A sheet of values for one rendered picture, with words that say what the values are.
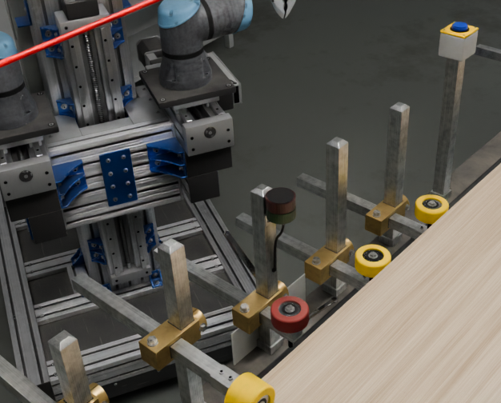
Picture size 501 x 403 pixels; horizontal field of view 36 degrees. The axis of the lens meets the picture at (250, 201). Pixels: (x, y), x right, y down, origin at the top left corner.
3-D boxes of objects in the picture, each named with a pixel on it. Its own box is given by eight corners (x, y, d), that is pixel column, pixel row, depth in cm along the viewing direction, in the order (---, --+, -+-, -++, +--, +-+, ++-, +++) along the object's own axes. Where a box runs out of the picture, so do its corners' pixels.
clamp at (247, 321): (232, 325, 169) (230, 308, 166) (272, 292, 177) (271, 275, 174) (251, 337, 166) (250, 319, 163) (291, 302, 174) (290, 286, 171)
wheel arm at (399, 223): (295, 189, 217) (295, 176, 214) (303, 183, 219) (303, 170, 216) (430, 249, 192) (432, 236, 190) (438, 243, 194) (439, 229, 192)
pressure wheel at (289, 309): (264, 347, 166) (262, 309, 160) (288, 326, 171) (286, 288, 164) (293, 365, 162) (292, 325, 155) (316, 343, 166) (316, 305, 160)
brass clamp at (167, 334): (139, 357, 149) (135, 339, 146) (189, 319, 157) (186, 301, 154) (161, 373, 145) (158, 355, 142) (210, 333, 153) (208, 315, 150)
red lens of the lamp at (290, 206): (259, 206, 152) (258, 197, 151) (278, 193, 156) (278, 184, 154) (282, 217, 149) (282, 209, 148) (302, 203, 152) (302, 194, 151)
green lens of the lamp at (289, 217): (259, 217, 154) (259, 208, 152) (278, 202, 157) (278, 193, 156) (282, 228, 150) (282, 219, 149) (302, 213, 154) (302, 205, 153)
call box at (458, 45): (437, 57, 198) (439, 29, 194) (450, 49, 202) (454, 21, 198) (461, 65, 194) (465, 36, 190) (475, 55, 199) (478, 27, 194)
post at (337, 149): (324, 301, 197) (326, 140, 169) (333, 293, 199) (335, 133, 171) (335, 307, 195) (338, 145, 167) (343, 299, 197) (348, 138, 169)
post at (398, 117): (379, 258, 213) (389, 105, 185) (386, 252, 215) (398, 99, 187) (390, 263, 211) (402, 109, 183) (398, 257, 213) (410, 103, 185)
